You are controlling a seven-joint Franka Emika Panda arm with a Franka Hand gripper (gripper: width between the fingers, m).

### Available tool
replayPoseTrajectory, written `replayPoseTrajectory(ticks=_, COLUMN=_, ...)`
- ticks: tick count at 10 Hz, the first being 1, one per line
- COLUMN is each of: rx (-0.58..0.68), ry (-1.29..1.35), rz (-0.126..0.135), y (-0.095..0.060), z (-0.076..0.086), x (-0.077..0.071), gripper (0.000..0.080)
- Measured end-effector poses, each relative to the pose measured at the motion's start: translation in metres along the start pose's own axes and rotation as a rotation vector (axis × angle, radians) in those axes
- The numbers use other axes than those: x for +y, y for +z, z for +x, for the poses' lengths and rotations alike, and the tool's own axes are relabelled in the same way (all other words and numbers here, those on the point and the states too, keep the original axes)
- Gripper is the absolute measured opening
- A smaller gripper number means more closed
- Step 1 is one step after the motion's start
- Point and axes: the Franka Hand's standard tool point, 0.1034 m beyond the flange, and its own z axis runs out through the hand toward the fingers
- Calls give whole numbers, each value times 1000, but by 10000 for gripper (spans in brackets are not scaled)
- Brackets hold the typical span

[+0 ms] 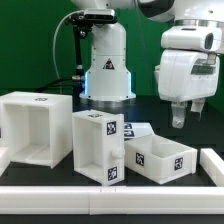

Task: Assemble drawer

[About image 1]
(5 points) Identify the black camera on stand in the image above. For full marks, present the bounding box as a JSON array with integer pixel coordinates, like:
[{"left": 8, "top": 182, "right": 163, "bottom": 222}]
[{"left": 65, "top": 9, "right": 117, "bottom": 77}]

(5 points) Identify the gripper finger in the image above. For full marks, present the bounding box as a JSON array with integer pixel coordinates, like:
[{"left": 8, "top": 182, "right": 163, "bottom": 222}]
[
  {"left": 171, "top": 102, "right": 187, "bottom": 129},
  {"left": 190, "top": 98, "right": 205, "bottom": 120}
]

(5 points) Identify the grey cable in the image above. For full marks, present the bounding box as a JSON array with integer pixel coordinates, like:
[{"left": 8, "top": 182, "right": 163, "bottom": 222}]
[{"left": 52, "top": 9, "right": 85, "bottom": 80}]

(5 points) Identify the white front rail bar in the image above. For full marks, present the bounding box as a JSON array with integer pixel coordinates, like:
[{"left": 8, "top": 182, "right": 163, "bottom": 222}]
[{"left": 0, "top": 186, "right": 224, "bottom": 215}]

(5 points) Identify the white drawer without knob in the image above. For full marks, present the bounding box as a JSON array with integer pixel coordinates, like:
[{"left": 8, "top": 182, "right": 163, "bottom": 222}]
[{"left": 124, "top": 134, "right": 197, "bottom": 184}]

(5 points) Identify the black cable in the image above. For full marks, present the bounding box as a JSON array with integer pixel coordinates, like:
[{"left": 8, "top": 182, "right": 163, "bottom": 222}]
[{"left": 34, "top": 77, "right": 84, "bottom": 94}]

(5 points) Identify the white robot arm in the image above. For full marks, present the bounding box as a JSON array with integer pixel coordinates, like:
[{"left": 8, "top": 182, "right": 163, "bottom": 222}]
[{"left": 71, "top": 0, "right": 224, "bottom": 128}]

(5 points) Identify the white drawer with knob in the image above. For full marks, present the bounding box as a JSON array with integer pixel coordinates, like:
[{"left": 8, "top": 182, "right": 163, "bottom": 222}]
[{"left": 72, "top": 110, "right": 125, "bottom": 186}]

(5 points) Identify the white right rail bar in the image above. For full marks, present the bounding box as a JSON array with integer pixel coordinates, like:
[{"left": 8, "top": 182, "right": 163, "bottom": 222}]
[{"left": 200, "top": 148, "right": 224, "bottom": 187}]

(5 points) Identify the large white drawer cabinet box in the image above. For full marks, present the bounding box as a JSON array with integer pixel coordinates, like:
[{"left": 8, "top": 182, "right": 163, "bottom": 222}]
[{"left": 0, "top": 92, "right": 72, "bottom": 168}]

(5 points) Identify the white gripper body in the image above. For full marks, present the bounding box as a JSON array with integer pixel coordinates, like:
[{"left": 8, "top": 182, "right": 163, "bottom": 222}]
[{"left": 155, "top": 26, "right": 222, "bottom": 102}]

